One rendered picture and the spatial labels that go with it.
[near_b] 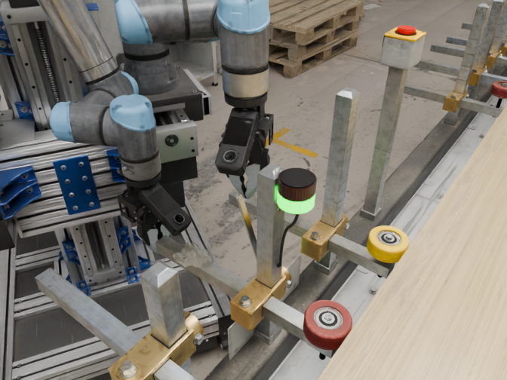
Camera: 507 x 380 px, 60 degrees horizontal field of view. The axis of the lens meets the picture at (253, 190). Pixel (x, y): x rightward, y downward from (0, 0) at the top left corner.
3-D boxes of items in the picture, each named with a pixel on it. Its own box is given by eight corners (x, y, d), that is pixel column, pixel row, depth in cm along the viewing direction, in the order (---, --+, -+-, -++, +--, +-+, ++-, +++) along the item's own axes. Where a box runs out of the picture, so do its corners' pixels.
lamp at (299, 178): (268, 276, 81) (271, 179, 68) (285, 258, 84) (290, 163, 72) (295, 291, 78) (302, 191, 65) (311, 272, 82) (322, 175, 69)
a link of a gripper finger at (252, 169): (268, 186, 87) (268, 146, 82) (259, 204, 83) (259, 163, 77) (253, 184, 88) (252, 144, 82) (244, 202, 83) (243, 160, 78)
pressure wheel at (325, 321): (291, 360, 80) (295, 319, 73) (314, 330, 85) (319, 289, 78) (330, 386, 76) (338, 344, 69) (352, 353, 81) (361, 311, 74)
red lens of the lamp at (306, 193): (269, 191, 70) (270, 180, 68) (290, 175, 73) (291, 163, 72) (302, 206, 67) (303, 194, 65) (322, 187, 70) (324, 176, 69)
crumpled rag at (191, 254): (166, 257, 92) (164, 249, 90) (188, 239, 96) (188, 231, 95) (197, 276, 88) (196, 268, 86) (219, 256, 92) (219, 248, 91)
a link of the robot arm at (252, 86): (261, 77, 66) (210, 72, 68) (262, 105, 69) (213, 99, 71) (274, 59, 72) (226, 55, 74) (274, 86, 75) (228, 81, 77)
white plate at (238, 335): (228, 359, 91) (225, 328, 85) (296, 283, 107) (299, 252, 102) (230, 360, 90) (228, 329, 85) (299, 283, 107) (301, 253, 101)
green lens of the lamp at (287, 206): (269, 204, 71) (269, 193, 70) (290, 187, 75) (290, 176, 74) (301, 219, 68) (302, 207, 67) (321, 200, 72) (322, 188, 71)
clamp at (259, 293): (230, 318, 84) (228, 301, 81) (271, 277, 93) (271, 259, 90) (253, 334, 81) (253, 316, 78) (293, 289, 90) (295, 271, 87)
